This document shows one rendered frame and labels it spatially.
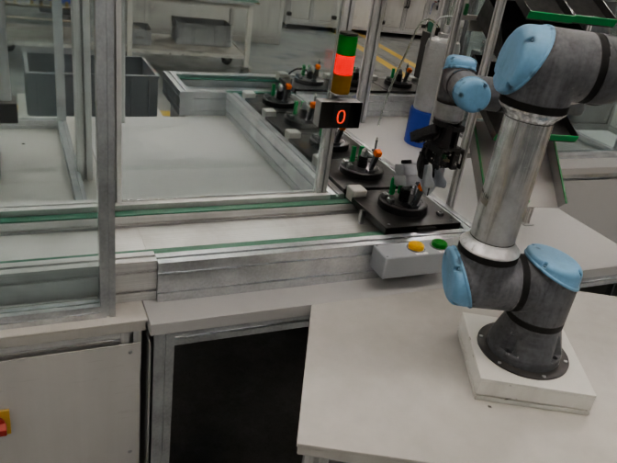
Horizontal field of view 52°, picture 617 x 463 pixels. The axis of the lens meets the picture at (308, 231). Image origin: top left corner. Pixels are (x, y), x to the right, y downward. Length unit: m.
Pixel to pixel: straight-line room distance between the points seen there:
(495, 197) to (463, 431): 0.43
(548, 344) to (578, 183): 1.70
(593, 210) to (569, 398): 1.86
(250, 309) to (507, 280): 0.57
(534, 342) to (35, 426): 1.06
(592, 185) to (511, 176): 1.91
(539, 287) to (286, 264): 0.58
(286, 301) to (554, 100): 0.74
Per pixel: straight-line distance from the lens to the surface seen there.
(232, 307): 1.46
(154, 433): 1.61
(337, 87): 1.71
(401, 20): 11.34
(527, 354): 1.36
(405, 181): 1.76
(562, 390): 1.37
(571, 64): 1.12
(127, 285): 1.44
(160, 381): 1.51
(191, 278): 1.45
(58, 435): 1.58
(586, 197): 3.08
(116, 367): 1.47
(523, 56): 1.10
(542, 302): 1.30
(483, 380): 1.32
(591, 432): 1.39
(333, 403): 1.24
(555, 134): 1.98
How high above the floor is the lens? 1.67
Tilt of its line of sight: 26 degrees down
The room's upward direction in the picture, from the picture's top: 8 degrees clockwise
